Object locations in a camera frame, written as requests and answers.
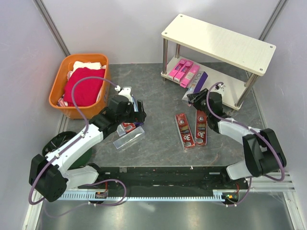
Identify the silver toothpaste box small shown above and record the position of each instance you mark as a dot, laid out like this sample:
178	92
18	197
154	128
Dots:
121	131

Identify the red 3d toothpaste box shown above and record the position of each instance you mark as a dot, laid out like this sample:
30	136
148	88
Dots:
184	131
128	127
201	128

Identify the white cable duct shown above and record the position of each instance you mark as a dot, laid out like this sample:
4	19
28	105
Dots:
94	195

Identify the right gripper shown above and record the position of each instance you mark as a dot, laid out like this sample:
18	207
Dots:
194	98

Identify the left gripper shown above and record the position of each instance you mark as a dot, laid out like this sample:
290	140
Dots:
138	116

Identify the white two-tier shelf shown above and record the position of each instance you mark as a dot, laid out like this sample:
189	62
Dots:
241	51

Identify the pink toothpaste box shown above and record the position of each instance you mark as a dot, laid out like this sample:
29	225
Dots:
189	76
183	71
177	68

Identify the red folded cloth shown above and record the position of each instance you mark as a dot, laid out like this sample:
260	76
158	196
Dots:
86	92

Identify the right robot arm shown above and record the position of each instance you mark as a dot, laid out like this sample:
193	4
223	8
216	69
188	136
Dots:
263	155

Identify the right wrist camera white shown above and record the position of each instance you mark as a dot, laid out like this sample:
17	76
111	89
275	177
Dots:
220	88

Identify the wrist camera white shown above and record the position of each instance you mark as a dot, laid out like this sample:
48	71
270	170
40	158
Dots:
220	88
125	91

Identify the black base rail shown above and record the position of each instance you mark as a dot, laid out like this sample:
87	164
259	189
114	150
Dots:
172	180

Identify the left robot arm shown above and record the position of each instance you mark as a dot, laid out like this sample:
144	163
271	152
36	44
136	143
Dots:
51	175

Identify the holographic purple toothpaste box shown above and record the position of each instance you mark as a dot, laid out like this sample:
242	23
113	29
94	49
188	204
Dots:
196	85

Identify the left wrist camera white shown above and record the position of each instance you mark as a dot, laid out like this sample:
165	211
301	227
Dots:
125	91

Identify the silver toothpaste box long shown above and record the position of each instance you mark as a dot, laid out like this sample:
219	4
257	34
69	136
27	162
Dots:
129	139

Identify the small pink packet in basket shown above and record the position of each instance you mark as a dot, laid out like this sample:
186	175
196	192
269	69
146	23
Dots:
61	102

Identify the orange plastic basket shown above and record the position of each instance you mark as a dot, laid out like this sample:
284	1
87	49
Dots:
61	79

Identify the white cloth in basket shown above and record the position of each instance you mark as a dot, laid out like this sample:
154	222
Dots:
89	65

